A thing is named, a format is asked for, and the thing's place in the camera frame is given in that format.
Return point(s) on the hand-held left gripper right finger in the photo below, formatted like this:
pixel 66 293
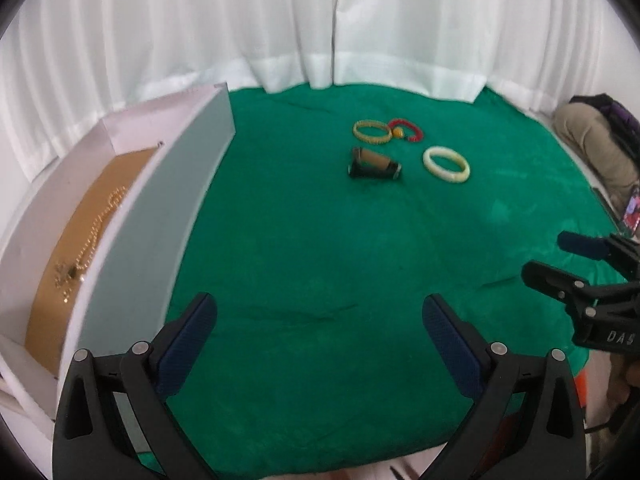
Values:
pixel 450 345

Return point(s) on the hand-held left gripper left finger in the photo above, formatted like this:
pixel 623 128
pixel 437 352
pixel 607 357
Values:
pixel 192 340

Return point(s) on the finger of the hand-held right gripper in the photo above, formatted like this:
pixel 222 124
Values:
pixel 550 280
pixel 582 250

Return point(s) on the white cardboard box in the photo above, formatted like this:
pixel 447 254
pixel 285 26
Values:
pixel 145 230

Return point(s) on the smartphone with lit screen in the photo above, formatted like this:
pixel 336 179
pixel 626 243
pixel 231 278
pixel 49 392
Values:
pixel 634 210

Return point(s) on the purple black cloth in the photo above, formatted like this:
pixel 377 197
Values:
pixel 612 110

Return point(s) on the white jade bangle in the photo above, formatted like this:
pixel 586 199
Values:
pixel 445 176

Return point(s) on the green velvet cloth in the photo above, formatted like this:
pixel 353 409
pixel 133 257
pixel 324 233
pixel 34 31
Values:
pixel 325 240

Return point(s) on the black and brown cylinder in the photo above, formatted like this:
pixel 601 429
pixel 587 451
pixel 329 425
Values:
pixel 372 162

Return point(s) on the gold bangle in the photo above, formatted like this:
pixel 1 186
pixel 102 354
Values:
pixel 372 140

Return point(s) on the white curtain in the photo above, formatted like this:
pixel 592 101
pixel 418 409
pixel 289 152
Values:
pixel 175 20
pixel 450 15

